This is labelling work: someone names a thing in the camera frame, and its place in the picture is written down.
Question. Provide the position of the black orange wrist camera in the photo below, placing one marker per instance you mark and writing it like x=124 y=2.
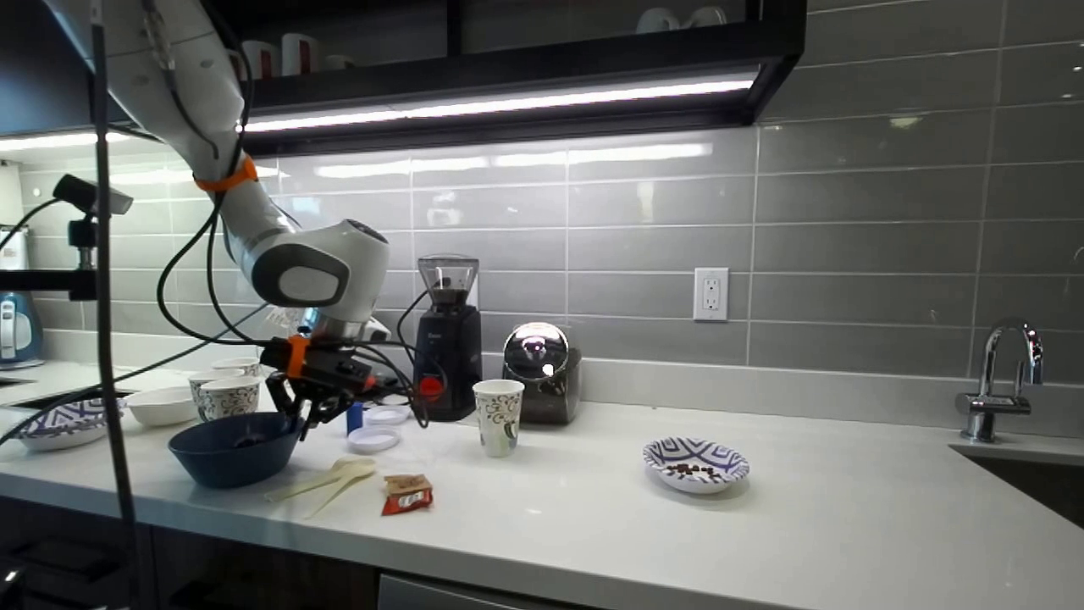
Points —
x=295 y=356

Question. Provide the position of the white bowl with blue pattern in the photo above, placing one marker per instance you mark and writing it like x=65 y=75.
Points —
x=694 y=461
x=65 y=426

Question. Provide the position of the brown sauce packet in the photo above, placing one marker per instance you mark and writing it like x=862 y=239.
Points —
x=406 y=481

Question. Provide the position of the dark upper cabinet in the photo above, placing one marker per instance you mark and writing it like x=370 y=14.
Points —
x=508 y=51

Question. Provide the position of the white mug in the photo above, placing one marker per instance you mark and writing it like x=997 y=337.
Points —
x=258 y=59
x=295 y=51

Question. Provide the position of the chrome faucet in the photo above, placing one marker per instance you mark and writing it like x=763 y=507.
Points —
x=1001 y=383

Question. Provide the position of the plain white cup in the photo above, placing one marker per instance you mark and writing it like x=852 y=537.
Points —
x=215 y=369

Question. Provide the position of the white cup behind glass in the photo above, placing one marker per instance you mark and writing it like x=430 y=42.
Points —
x=708 y=17
x=658 y=17

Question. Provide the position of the black coffee grinder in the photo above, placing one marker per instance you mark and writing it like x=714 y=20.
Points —
x=449 y=341

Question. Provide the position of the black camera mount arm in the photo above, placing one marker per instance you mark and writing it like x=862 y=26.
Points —
x=50 y=282

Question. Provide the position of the white wall outlet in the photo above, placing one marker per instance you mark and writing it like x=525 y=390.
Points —
x=708 y=291

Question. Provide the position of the under cabinet light strip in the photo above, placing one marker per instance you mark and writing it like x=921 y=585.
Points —
x=496 y=103

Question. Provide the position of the cream plastic spoon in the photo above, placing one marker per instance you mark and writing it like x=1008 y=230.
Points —
x=341 y=489

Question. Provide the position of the small blue container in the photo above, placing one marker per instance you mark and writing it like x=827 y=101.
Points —
x=356 y=416

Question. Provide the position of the dark cabinet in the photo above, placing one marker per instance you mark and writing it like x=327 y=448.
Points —
x=508 y=51
x=224 y=569

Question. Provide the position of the dark lower cabinet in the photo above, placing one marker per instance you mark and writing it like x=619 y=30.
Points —
x=224 y=569

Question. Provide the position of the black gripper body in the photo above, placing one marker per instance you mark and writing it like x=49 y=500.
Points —
x=332 y=369

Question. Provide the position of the blue electric kettle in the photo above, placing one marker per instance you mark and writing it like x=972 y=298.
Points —
x=15 y=325

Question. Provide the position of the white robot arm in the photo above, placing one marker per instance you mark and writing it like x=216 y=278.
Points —
x=327 y=255

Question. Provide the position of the red ketchup packet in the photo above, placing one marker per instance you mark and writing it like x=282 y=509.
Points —
x=406 y=503

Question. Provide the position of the plain white bowl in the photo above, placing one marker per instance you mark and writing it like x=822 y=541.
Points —
x=159 y=408

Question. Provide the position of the chrome dome appliance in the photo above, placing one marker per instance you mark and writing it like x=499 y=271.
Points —
x=544 y=359

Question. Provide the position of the black camera on mount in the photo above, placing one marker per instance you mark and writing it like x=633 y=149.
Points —
x=90 y=195

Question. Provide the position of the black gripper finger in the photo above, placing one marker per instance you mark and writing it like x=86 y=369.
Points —
x=311 y=416
x=278 y=394

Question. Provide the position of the steel sink basin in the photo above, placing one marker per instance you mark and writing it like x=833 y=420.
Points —
x=1045 y=478

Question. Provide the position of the dark blue bowl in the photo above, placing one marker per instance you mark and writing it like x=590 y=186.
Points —
x=230 y=453

